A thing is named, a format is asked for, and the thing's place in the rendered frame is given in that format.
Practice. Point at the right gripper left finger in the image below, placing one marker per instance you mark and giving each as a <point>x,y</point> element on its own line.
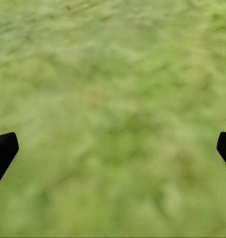
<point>8,149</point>

